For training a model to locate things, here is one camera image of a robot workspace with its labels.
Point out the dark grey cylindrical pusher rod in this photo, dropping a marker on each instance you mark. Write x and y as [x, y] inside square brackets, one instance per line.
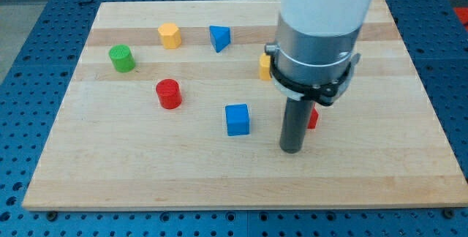
[295, 123]

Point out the silver end effector flange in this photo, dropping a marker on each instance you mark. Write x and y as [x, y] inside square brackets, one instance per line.
[311, 68]

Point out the blue cube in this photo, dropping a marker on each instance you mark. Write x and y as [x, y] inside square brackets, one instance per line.
[237, 119]

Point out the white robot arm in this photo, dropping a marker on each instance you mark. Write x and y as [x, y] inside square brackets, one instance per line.
[324, 17]

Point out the yellow block behind arm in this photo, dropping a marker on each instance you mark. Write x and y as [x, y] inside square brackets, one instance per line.
[264, 67]

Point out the red block behind rod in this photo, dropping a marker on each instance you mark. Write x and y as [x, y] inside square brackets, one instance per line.
[314, 117]

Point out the blue triangular prism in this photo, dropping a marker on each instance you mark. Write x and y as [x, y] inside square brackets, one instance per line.
[220, 37]

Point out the wooden board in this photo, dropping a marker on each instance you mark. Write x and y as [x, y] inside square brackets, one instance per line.
[113, 147]

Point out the red cylinder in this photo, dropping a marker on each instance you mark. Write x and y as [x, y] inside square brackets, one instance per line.
[169, 94]

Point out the yellow hexagonal block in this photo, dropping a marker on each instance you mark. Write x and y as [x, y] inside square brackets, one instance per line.
[170, 35]

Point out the green cylinder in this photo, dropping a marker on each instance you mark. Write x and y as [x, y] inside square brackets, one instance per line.
[122, 58]

